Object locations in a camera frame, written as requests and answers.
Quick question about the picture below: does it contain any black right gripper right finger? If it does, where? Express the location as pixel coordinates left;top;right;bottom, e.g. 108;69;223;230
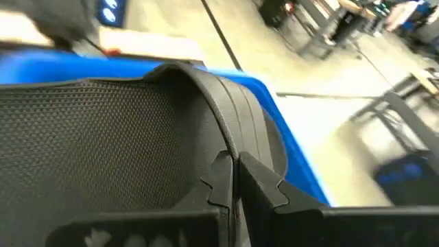
239;152;439;247

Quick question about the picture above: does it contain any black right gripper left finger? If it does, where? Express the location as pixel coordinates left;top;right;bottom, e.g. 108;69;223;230
44;150;236;247

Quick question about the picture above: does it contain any large blue plastic bin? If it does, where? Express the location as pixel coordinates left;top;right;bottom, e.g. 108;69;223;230
0;47;330;207

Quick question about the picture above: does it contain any textured black slide sandal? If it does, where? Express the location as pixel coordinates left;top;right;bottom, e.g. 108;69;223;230
0;61;289;247

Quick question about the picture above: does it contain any dark blue storage bin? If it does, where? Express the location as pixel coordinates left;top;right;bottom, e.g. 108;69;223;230
373;150;439;207

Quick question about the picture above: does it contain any dark chair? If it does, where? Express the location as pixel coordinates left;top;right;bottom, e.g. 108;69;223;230
257;0;296;29

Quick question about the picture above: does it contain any dark device with blue lights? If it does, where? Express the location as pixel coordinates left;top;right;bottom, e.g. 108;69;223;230
95;0;128;28

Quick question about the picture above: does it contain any person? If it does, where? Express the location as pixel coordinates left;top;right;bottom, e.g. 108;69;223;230
385;0;429;34

